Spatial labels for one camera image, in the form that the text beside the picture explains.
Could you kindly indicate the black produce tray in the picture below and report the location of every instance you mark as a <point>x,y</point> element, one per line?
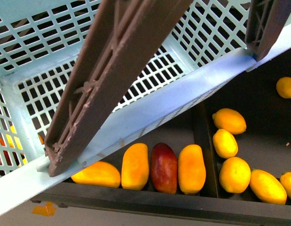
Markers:
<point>265,145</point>

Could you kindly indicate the orange floor tape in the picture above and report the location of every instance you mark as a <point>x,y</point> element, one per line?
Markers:
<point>48,210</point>

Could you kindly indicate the red mango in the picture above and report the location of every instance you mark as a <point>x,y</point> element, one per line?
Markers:
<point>163,168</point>

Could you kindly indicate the yellow mango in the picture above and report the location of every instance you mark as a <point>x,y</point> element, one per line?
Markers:
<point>191,169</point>
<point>98,174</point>
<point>135,167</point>

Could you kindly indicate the brown basket handle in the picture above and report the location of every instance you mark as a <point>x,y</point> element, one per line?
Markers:
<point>123,37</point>

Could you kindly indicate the light blue plastic basket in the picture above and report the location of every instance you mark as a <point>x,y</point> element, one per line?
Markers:
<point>39,40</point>

